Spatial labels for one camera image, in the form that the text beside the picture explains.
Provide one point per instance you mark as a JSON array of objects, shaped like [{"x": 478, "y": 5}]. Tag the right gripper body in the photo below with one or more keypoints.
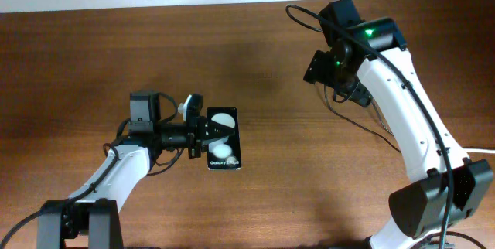
[{"x": 326, "y": 72}]

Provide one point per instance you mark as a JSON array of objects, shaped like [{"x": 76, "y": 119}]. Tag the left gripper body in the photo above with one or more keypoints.
[{"x": 193, "y": 138}]

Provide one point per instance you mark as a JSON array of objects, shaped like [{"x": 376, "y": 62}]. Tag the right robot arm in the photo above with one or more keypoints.
[{"x": 369, "y": 62}]

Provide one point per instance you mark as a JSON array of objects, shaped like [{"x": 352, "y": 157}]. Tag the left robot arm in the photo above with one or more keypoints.
[{"x": 93, "y": 210}]

